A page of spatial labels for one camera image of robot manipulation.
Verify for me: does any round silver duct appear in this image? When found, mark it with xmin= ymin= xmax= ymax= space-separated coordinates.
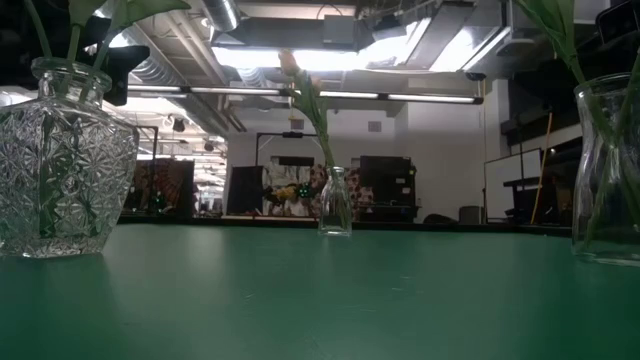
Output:
xmin=202 ymin=0 xmax=242 ymax=32

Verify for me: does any person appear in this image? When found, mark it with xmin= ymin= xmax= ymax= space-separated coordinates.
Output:
xmin=282 ymin=197 xmax=315 ymax=217

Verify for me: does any green table mat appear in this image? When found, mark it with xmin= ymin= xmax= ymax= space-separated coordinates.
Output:
xmin=0 ymin=222 xmax=640 ymax=360

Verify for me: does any long tube light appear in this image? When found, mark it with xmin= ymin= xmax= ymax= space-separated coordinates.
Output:
xmin=127 ymin=83 xmax=282 ymax=97
xmin=317 ymin=90 xmax=484 ymax=105

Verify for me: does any small clear glass bottle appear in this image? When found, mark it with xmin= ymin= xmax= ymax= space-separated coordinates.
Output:
xmin=317 ymin=166 xmax=354 ymax=238

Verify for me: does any black cabinet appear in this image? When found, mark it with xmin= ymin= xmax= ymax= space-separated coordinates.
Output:
xmin=358 ymin=155 xmax=419 ymax=224

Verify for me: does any cut-glass patterned vase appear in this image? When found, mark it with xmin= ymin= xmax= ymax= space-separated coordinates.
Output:
xmin=0 ymin=55 xmax=141 ymax=259

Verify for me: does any large corrugated silver duct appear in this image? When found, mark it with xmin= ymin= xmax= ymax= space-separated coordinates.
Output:
xmin=104 ymin=9 xmax=249 ymax=134

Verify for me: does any black panel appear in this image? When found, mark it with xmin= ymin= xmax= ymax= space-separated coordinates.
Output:
xmin=227 ymin=165 xmax=265 ymax=215

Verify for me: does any grey bin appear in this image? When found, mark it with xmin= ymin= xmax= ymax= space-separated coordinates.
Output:
xmin=458 ymin=205 xmax=483 ymax=226

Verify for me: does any white artificial tulip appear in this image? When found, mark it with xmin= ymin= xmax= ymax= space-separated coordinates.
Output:
xmin=277 ymin=48 xmax=349 ymax=234
xmin=299 ymin=74 xmax=349 ymax=234
xmin=290 ymin=69 xmax=349 ymax=234

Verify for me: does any black frame stand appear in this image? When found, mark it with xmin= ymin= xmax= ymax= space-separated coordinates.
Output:
xmin=254 ymin=131 xmax=330 ymax=169

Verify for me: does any whiteboard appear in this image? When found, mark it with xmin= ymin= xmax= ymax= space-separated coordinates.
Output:
xmin=483 ymin=147 xmax=544 ymax=222

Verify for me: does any dark patterned tapestry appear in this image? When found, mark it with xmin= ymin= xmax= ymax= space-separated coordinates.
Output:
xmin=130 ymin=158 xmax=196 ymax=217

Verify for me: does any yellow cable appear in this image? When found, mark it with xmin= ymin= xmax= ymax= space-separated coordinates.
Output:
xmin=530 ymin=112 xmax=554 ymax=225

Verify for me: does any pale patterned tapestry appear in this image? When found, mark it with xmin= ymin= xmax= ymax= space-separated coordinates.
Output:
xmin=262 ymin=160 xmax=312 ymax=217

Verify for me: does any red patterned cloth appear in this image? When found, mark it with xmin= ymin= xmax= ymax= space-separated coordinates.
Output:
xmin=349 ymin=168 xmax=375 ymax=221

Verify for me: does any smooth clear glass carafe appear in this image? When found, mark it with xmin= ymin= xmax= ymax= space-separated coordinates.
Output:
xmin=572 ymin=72 xmax=640 ymax=266

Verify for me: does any grey ceiling box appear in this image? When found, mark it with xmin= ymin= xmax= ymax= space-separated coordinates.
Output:
xmin=322 ymin=14 xmax=359 ymax=50

